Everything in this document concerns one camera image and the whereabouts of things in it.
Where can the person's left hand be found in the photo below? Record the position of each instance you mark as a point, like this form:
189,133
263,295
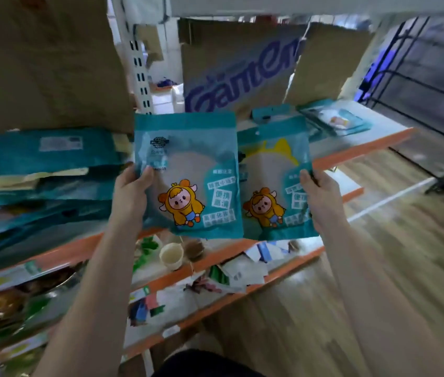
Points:
127,204

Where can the person's right hand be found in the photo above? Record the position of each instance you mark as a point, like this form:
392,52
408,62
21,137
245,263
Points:
328,210

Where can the messy pile of teal packets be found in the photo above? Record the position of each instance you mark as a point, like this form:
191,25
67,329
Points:
29,215

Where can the white metal shelf orange trim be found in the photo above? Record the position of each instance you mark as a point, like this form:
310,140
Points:
387,123
68,247

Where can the yellow hand mirror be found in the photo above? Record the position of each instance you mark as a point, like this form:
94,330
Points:
17,180

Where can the person's right forearm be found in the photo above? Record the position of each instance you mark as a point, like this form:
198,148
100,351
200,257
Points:
371,310

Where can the person's left forearm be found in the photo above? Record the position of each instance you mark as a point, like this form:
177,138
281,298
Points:
88,310

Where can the person's black shirt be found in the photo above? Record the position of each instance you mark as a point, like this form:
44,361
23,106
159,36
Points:
206,367

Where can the green snack packet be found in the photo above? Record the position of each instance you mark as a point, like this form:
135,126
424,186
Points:
145,251

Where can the beige paper cup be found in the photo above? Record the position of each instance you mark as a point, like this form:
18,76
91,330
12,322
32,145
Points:
171,257

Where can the brown plastic cup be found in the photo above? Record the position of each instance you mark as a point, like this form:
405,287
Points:
194,250

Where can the pile of colourful cards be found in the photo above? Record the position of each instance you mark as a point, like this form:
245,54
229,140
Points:
143,310

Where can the pile of white paper cards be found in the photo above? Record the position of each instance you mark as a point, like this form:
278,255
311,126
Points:
241,274

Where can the plain brown cardboard sheet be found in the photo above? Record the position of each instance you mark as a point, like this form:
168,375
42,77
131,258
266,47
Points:
332,62

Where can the brown cardboard sheet red print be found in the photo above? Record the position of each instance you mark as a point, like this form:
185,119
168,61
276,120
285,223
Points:
49,66

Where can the cardboard sheet blue lettering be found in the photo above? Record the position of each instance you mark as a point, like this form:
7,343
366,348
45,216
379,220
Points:
237,74

